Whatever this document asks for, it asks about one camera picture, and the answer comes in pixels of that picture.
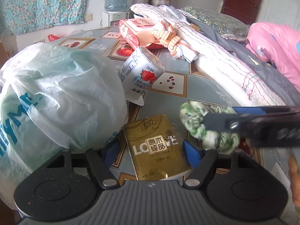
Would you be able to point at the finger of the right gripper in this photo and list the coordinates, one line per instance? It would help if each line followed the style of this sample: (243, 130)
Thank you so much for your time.
(263, 110)
(222, 122)

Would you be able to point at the strawberry tissue roll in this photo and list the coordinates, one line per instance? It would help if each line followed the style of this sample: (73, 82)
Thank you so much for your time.
(138, 74)

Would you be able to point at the white striped blanket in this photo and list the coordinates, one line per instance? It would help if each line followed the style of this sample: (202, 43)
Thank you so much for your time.
(230, 72)

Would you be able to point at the green white scrunchie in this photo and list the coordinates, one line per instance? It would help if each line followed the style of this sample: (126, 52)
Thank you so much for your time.
(192, 114)

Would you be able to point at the large white plastic bag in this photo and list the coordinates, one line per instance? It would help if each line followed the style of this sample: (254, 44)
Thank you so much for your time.
(55, 98)

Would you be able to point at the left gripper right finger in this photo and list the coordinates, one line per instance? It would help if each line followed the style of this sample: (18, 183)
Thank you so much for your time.
(203, 163)

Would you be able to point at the teal floral cloth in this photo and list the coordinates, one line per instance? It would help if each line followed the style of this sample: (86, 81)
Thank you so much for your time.
(27, 16)

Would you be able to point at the dark grey blanket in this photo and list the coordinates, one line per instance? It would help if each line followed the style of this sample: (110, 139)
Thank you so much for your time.
(278, 83)

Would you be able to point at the patterned tablecloth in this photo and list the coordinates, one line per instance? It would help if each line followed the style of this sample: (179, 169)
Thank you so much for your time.
(182, 82)

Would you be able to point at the red plastic bag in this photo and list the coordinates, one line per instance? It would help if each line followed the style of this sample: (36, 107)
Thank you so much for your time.
(52, 37)

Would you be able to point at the grey floral pillow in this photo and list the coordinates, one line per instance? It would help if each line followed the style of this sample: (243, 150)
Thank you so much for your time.
(227, 26)

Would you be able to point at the pink white package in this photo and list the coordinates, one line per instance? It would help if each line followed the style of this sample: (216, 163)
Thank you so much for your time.
(142, 32)

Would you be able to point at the orange striped knotted towel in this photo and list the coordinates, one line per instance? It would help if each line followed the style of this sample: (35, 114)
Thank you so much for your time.
(178, 48)

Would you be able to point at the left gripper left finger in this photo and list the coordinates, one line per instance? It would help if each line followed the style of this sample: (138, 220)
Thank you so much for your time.
(99, 164)

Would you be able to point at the white water dispenser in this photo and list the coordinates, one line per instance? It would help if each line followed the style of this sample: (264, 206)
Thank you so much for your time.
(113, 18)

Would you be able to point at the pink quilt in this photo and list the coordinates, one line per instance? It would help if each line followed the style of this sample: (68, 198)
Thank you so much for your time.
(277, 44)

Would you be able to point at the gold tissue pack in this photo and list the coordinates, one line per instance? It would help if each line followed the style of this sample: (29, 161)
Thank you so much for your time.
(155, 151)

